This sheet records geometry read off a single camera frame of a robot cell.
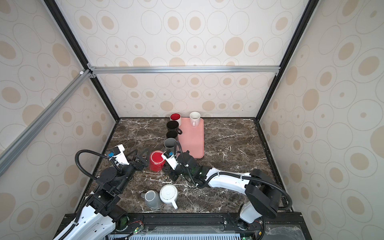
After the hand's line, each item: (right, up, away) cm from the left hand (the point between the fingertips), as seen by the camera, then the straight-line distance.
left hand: (147, 148), depth 68 cm
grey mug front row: (+1, -25, +4) cm, 25 cm away
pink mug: (+22, +19, +42) cm, 51 cm away
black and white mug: (+7, +12, +34) cm, 37 cm away
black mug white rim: (+7, +6, +32) cm, 33 cm away
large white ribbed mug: (+9, -24, +6) cm, 26 cm away
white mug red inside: (+7, +20, +50) cm, 54 cm away
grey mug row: (+6, 0, +26) cm, 26 cm away
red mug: (+3, -7, +5) cm, 9 cm away
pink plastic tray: (+20, +3, +38) cm, 43 cm away
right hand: (+6, -11, +8) cm, 15 cm away
